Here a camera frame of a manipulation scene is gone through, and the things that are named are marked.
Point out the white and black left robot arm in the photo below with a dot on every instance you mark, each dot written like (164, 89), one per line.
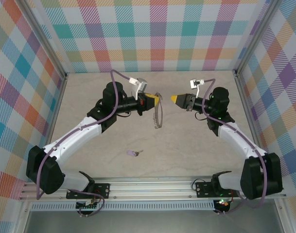
(72, 136)

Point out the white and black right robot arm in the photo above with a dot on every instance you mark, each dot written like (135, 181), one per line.
(235, 138)

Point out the circuit board with lit LED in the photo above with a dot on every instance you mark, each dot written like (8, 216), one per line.
(223, 203)

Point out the circuit board with green connector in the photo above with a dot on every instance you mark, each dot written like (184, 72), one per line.
(85, 206)

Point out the grey metal lower panel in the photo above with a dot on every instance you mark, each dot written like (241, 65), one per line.
(150, 223)

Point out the aluminium side rail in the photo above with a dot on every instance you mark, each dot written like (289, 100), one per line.
(58, 109)
(248, 109)

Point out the aluminium frame post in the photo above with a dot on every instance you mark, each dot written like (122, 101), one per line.
(251, 41)
(49, 41)

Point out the aluminium mounting rail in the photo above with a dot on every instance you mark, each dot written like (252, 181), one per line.
(150, 187)

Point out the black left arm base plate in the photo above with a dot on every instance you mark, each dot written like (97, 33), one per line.
(104, 188)

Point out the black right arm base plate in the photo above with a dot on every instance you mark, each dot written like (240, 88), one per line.
(203, 188)

